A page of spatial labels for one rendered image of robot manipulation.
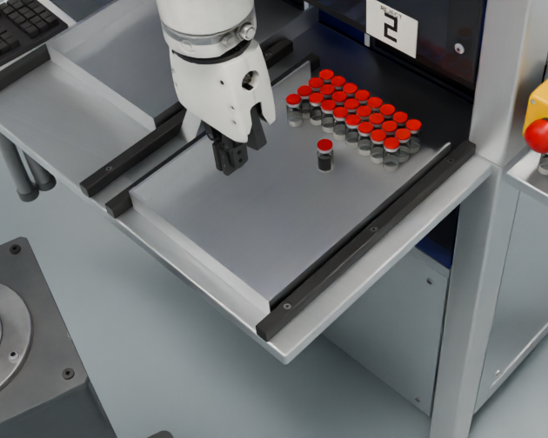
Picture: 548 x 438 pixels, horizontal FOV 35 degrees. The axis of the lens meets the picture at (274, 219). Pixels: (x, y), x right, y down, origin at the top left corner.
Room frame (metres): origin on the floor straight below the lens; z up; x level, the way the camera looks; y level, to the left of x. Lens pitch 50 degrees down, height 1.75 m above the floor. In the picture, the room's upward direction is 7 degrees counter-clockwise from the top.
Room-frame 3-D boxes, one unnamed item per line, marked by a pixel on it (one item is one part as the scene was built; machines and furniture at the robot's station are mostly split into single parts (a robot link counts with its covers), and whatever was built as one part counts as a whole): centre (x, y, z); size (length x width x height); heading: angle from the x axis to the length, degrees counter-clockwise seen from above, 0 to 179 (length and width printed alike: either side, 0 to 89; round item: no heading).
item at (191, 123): (0.88, 0.13, 0.91); 0.14 x 0.03 x 0.06; 131
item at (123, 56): (1.13, 0.11, 0.90); 0.34 x 0.26 x 0.04; 130
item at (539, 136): (0.72, -0.33, 0.99); 0.04 x 0.04 x 0.04; 40
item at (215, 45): (0.64, 0.04, 1.27); 0.09 x 0.08 x 0.03; 40
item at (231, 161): (0.63, 0.03, 1.12); 0.03 x 0.03 x 0.07; 40
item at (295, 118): (0.91, -0.05, 0.90); 0.02 x 0.02 x 0.05
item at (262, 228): (0.79, -0.03, 0.90); 0.34 x 0.26 x 0.04; 130
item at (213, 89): (0.65, 0.04, 1.21); 0.10 x 0.08 x 0.11; 40
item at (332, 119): (0.86, -0.11, 0.90); 0.18 x 0.02 x 0.05; 40
